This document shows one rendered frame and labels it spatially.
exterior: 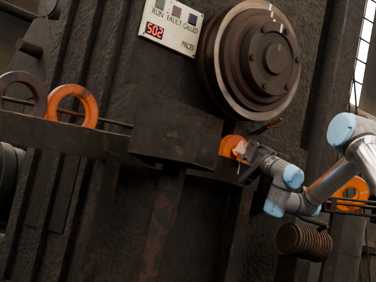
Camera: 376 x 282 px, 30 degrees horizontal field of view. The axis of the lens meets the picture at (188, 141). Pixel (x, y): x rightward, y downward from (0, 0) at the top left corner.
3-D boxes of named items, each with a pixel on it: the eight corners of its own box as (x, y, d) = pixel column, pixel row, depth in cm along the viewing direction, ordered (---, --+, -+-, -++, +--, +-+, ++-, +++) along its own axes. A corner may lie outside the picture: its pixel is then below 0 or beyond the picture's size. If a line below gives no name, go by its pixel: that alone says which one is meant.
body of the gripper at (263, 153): (261, 144, 264) (282, 154, 255) (252, 164, 265) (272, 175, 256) (247, 138, 260) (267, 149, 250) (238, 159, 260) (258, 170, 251)
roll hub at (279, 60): (233, 83, 258) (248, 12, 263) (283, 105, 275) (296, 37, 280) (243, 82, 254) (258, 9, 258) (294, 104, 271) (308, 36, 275)
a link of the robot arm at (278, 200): (294, 221, 248) (304, 193, 247) (269, 217, 242) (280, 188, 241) (281, 213, 255) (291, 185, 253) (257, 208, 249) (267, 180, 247)
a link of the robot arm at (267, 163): (280, 180, 252) (264, 175, 247) (272, 175, 256) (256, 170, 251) (288, 161, 252) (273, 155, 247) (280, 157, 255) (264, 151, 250)
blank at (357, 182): (331, 211, 288) (333, 215, 285) (327, 177, 283) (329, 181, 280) (369, 205, 288) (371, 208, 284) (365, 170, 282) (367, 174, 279)
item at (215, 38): (191, 100, 259) (216, -18, 266) (276, 135, 288) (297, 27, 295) (202, 100, 254) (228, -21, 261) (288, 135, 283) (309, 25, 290)
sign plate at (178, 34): (137, 35, 254) (148, -11, 257) (191, 59, 270) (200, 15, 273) (141, 34, 252) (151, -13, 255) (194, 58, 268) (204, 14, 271)
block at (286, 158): (249, 208, 283) (260, 151, 287) (262, 212, 288) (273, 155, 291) (268, 211, 274) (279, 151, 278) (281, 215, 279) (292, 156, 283)
